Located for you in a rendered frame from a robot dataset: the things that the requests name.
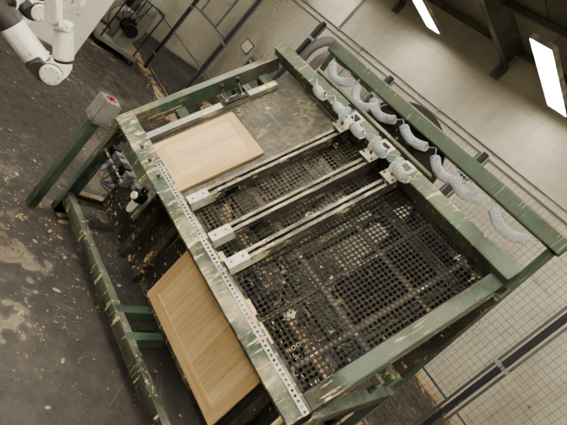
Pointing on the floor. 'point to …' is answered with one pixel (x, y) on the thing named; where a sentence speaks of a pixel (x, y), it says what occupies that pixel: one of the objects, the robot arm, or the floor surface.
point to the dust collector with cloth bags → (126, 25)
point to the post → (61, 164)
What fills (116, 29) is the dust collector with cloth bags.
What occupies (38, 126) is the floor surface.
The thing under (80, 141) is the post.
